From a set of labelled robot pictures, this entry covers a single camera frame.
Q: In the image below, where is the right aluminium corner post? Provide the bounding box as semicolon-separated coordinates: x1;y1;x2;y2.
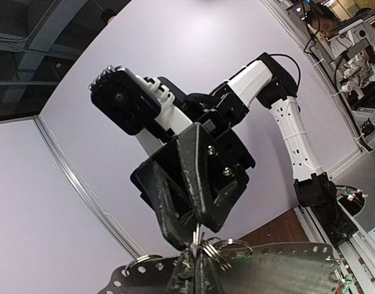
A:
34;115;146;258

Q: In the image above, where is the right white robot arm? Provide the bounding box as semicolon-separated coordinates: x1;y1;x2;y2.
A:
131;53;340;251

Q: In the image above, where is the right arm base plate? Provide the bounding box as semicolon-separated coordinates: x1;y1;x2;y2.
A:
309;183;368;249

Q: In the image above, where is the person in background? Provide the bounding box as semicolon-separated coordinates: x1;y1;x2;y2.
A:
305;3;375;59

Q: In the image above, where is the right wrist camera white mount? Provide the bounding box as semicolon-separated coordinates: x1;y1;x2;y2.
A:
88;64;194;145

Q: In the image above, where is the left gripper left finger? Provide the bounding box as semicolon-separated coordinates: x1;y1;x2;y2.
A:
165;249;196;294

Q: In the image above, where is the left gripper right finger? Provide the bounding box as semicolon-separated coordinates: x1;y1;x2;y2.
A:
195;252;224;294

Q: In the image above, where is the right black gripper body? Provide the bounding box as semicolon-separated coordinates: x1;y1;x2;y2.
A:
131;110;256;232

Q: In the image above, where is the aluminium rail frame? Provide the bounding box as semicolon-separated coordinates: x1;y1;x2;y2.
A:
294;206;375;293

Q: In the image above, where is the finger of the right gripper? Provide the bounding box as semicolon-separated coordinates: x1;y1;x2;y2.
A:
137;160;195;250
177;123;238;227

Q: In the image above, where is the keyring with green tag keys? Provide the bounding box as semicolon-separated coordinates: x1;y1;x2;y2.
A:
107;223;357;294

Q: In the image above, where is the right round circuit board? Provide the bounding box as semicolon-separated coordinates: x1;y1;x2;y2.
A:
336;185;368;217

